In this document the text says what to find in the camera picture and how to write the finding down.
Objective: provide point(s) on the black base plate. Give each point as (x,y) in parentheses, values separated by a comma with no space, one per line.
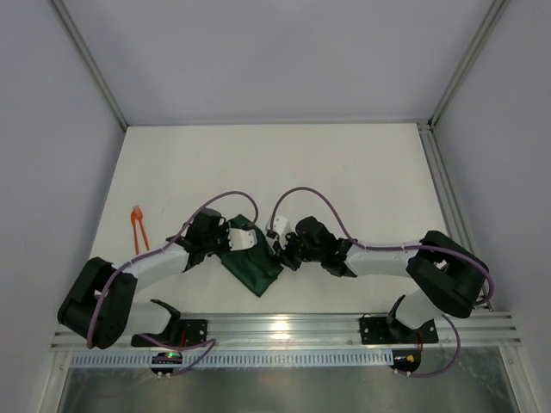
(193,331)
(379,330)

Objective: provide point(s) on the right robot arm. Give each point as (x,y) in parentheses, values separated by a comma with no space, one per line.
(344,257)

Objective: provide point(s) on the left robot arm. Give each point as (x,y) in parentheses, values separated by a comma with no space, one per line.
(100,305)

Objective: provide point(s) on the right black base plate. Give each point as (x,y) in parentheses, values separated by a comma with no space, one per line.
(379,330)

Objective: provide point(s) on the dark green cloth napkin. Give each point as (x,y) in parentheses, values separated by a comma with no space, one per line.
(257,267)

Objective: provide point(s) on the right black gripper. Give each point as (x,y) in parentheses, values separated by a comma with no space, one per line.
(285,248)

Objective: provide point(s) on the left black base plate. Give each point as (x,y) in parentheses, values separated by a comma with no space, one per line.
(193,331)

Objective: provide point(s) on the frame post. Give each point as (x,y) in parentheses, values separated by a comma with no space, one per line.
(71,29)
(475,46)

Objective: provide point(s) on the right black controller board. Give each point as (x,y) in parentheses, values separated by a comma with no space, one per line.
(406,361)

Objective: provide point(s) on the left rear frame post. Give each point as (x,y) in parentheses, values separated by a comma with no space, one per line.
(71,29)

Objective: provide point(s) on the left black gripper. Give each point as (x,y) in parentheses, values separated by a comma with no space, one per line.
(222,235)

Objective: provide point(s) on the right rear frame post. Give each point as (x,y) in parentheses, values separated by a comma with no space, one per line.
(475,46)

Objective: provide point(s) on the black controller board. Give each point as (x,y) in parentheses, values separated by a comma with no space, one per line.
(406,361)
(166,363)

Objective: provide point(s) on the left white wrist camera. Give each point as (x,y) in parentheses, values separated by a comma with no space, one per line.
(240,239)

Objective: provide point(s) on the aluminium rail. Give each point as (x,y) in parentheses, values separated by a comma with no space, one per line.
(342,330)
(443,193)

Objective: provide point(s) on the left black controller board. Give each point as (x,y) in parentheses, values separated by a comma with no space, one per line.
(166,363)

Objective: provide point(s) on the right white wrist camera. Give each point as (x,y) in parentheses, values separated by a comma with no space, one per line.
(278,228)

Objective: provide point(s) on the orange plastic fork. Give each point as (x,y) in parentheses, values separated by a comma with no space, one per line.
(136,217)

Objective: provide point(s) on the slotted grey cable duct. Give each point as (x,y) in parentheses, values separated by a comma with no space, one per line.
(362,357)

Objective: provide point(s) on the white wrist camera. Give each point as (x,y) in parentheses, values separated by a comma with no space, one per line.
(278,228)
(240,239)

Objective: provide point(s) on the front aluminium rail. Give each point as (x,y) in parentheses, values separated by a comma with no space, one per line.
(342,330)

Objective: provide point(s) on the right side aluminium rail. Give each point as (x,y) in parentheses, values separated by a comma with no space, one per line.
(443,193)

